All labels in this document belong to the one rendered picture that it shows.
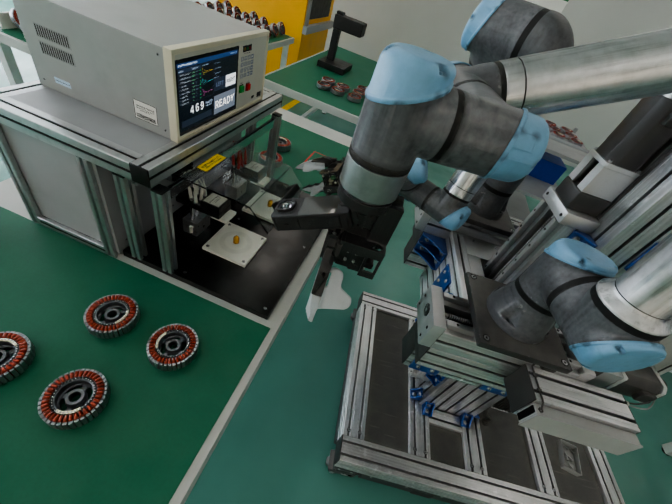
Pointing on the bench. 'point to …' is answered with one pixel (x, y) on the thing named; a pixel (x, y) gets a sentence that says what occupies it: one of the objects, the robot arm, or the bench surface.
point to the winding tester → (138, 55)
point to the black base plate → (251, 283)
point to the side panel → (57, 189)
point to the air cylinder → (196, 223)
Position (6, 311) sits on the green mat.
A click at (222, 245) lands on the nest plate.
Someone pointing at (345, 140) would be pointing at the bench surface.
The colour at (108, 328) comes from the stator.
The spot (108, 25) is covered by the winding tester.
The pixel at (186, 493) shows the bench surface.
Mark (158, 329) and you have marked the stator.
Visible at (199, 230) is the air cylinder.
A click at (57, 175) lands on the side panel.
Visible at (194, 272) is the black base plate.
